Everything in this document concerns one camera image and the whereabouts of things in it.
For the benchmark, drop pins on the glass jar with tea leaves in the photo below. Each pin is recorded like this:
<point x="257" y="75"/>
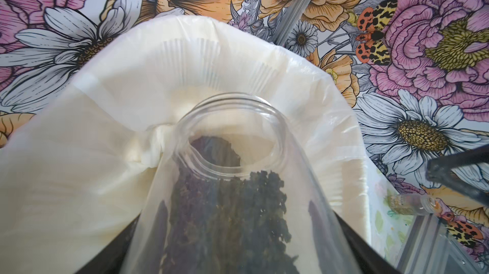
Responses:
<point x="235" y="193"/>

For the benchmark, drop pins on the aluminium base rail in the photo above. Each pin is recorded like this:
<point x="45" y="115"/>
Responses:
<point x="430" y="248"/>

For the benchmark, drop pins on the small glass spice bottle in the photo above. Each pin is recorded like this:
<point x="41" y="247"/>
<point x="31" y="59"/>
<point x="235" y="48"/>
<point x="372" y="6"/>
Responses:
<point x="414" y="204"/>

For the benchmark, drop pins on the aluminium corner post right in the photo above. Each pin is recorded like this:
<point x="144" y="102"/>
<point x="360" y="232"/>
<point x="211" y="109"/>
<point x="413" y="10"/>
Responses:
<point x="288" y="21"/>

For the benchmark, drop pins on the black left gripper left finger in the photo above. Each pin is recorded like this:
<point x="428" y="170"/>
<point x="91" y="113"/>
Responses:
<point x="112" y="257"/>

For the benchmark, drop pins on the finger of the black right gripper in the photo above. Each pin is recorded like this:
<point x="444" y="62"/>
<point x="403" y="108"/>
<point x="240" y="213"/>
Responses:
<point x="465" y="173"/>

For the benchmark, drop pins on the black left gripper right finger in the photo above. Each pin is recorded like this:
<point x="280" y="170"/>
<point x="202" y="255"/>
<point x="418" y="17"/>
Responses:
<point x="359" y="251"/>

